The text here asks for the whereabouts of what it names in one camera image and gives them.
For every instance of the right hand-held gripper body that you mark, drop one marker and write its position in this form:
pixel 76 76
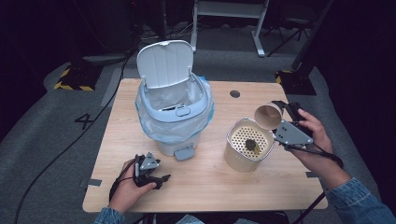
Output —
pixel 292 135

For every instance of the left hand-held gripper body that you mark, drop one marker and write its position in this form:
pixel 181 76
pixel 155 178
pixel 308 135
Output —
pixel 144 165

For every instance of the brown paper cup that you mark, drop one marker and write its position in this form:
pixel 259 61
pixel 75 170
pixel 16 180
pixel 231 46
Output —
pixel 267 116

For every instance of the dark wet tea residue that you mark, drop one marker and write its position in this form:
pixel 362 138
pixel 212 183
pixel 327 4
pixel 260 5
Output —
pixel 250 145

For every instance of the beige strainer container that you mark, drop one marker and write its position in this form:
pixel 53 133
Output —
pixel 239 159

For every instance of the white and blue pedal bin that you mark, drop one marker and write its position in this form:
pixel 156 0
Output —
pixel 174 112

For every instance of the person's right hand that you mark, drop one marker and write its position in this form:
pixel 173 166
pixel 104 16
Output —
pixel 319 146

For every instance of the person's left hand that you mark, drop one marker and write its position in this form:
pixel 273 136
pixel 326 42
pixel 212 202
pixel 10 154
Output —
pixel 127 193

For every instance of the black yellow striped stand base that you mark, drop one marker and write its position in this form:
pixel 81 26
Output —
pixel 297 84
pixel 79 77

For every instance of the translucent plastic bin liner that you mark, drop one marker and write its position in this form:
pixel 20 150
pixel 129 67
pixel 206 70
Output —
pixel 162 130

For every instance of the grey tape strip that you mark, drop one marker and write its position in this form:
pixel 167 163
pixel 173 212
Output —
pixel 93 182
pixel 312 174

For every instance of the person's lap in jeans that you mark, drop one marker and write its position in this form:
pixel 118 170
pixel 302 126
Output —
pixel 196 219

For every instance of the dark round table grommet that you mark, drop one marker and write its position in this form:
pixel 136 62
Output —
pixel 234 94

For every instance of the black tripod stand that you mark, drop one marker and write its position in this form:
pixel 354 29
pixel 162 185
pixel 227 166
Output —
pixel 289 34

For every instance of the black slanted stand post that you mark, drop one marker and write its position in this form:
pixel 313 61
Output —
pixel 311 37

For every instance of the white metal desk frame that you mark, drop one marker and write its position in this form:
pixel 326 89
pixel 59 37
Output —
pixel 229 9

